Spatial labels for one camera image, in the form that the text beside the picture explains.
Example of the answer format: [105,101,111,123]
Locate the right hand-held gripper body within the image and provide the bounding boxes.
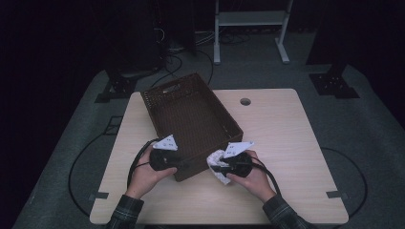
[221,140,255,178]

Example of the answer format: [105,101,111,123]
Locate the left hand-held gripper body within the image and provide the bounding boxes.
[148,134,181,172]

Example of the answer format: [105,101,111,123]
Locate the brown woven basket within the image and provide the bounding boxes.
[140,72,245,183]

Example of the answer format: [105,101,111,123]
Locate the person's right hand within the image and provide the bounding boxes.
[226,150,277,203]

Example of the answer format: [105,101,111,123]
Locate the person's left hand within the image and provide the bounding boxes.
[125,144,178,200]

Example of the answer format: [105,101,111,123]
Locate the grey tape strip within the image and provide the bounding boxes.
[326,190,349,199]
[88,191,110,201]

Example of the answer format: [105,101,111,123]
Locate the black stand base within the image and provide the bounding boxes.
[94,68,166,104]
[309,63,361,99]

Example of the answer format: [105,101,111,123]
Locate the white metal stand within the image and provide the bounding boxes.
[213,0,294,66]

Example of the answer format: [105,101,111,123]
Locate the left hand-held gripper cable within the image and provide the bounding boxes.
[126,137,160,189]

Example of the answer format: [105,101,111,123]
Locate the hand-held gripper cable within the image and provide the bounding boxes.
[126,137,160,189]
[251,156,283,197]

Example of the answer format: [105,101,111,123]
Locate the right hand-held gripper cable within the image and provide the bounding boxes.
[251,156,283,197]

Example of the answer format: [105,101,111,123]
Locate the black floor ring cable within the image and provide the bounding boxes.
[68,115,125,218]
[319,146,369,219]

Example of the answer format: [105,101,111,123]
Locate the black floor cables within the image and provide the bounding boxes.
[147,30,252,92]

